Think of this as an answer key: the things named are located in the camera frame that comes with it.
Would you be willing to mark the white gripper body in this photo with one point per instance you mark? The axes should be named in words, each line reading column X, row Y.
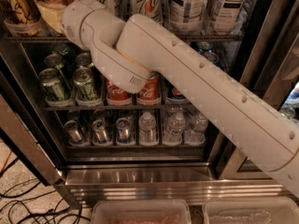
column 74, row 20

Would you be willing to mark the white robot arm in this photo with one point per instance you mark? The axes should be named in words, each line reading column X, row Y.
column 127, row 52

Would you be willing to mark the second row right green can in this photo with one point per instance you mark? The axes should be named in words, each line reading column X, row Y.
column 84, row 59

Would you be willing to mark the second row green can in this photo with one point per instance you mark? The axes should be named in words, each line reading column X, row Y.
column 84, row 59
column 58, row 62

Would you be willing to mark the second row left green can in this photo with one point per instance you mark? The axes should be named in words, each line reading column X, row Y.
column 58, row 62

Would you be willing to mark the front left green can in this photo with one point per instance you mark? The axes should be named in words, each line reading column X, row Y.
column 53, row 85

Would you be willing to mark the right 7UP can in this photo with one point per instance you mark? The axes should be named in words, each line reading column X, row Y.
column 149, row 8

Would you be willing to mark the front right green can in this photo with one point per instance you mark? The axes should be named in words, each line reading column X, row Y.
column 85, row 84

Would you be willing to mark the front left Coca-Cola can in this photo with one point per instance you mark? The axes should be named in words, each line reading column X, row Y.
column 115, row 93

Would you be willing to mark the coca-cola can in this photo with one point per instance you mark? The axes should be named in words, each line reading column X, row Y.
column 150, row 90
column 115, row 93

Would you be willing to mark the steel fridge door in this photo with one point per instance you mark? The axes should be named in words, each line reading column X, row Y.
column 25, row 127

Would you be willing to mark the left silver blue can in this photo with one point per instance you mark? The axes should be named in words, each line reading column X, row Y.
column 74, row 132

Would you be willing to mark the silver blue can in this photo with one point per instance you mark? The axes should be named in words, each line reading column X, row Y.
column 74, row 132
column 100, row 131
column 123, row 130

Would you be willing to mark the front right Coca-Cola can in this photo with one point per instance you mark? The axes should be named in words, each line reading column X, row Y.
column 150, row 90

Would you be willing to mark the middle silver blue can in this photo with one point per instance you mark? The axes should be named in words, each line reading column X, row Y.
column 100, row 131

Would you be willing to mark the right silver blue can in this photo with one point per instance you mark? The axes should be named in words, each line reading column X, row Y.
column 123, row 130

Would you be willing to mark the front left Pepsi can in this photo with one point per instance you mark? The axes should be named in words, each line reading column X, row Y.
column 173, row 92

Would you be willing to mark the second row right Pepsi can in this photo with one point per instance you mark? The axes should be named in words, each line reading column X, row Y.
column 213, row 57

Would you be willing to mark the left Teas Tea bottle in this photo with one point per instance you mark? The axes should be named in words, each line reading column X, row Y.
column 186, row 11

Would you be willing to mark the teas tea bottle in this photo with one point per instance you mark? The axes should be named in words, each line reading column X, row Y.
column 186, row 11
column 224, row 12

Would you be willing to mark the left water bottle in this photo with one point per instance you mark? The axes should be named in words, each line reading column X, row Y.
column 147, row 129

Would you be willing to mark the water bottle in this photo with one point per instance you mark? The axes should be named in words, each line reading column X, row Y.
column 147, row 129
column 195, row 131
column 174, row 129

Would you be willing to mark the right Teas Tea bottle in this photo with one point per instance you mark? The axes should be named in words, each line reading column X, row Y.
column 224, row 12

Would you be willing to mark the middle water bottle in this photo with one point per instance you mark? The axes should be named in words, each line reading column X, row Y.
column 174, row 129

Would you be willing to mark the right water bottle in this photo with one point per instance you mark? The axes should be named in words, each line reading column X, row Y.
column 195, row 131

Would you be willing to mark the left clear plastic bin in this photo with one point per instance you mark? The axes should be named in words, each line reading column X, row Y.
column 141, row 212

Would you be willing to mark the clear plastic bin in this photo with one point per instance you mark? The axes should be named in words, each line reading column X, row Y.
column 273, row 210
column 141, row 212

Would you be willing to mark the right clear plastic bin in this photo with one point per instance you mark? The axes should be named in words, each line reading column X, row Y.
column 273, row 210

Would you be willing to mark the top wire shelf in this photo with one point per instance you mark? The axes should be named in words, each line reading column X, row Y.
column 58, row 39

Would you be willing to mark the wire shelf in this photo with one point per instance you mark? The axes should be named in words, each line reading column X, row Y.
column 58, row 39
column 110, row 107

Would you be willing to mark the middle wire shelf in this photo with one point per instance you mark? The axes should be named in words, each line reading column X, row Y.
column 110, row 107

